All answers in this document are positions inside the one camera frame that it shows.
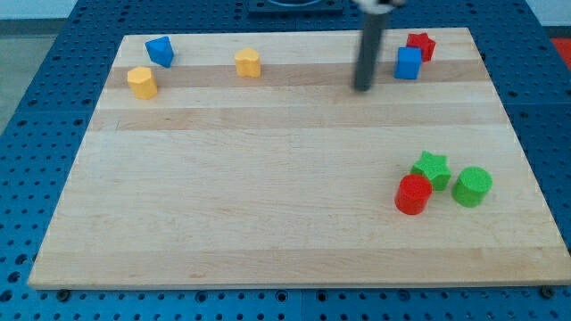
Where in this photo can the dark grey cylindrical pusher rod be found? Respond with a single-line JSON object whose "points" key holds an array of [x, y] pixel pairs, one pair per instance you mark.
{"points": [[372, 32]]}

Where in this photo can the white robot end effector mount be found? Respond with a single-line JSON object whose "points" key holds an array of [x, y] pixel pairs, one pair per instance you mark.
{"points": [[379, 6]]}

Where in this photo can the blue cube block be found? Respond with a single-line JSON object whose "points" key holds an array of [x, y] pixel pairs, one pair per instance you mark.
{"points": [[408, 63]]}

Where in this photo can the red star block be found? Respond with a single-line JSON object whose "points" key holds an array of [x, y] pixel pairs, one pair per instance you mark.
{"points": [[424, 43]]}

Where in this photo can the green star block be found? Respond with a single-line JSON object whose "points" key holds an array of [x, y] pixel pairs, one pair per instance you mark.
{"points": [[433, 167]]}

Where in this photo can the yellow heart block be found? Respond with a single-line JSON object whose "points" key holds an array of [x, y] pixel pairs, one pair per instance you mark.
{"points": [[248, 63]]}

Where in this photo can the red cylinder block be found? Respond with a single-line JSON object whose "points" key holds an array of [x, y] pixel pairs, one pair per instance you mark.
{"points": [[413, 194]]}

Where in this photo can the wooden board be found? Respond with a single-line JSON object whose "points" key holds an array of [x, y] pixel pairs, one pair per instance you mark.
{"points": [[288, 180]]}

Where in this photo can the green cylinder block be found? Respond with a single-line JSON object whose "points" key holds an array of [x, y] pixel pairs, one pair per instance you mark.
{"points": [[471, 187]]}

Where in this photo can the blue triangular block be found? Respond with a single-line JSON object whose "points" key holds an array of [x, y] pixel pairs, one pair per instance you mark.
{"points": [[160, 51]]}

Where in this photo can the yellow hexagon block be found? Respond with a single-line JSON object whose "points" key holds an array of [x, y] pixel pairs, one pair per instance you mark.
{"points": [[142, 83]]}

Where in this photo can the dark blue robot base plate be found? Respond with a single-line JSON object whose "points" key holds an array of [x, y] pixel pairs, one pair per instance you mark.
{"points": [[294, 6]]}

